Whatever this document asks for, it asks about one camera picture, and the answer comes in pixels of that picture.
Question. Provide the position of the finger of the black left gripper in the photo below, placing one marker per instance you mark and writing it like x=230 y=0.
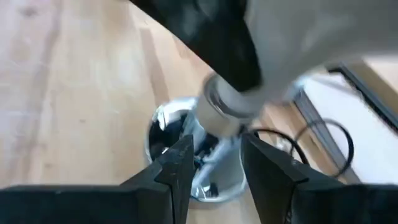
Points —
x=211 y=40

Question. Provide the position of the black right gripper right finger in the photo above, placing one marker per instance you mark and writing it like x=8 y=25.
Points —
x=311 y=202

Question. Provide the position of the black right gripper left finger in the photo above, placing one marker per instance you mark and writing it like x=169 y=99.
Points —
x=109 y=205

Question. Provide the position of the beige spiral notebook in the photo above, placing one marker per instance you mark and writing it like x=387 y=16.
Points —
x=357 y=140

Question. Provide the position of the chrome lamp base socket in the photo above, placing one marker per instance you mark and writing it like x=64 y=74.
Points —
x=168 y=113

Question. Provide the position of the white reflector lightbulb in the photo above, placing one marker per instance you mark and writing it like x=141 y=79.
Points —
x=311 y=37

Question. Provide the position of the beige wooden desk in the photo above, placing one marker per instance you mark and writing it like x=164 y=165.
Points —
x=385 y=71

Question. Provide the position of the black aluminium table frame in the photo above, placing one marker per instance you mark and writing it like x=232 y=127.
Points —
x=373 y=104

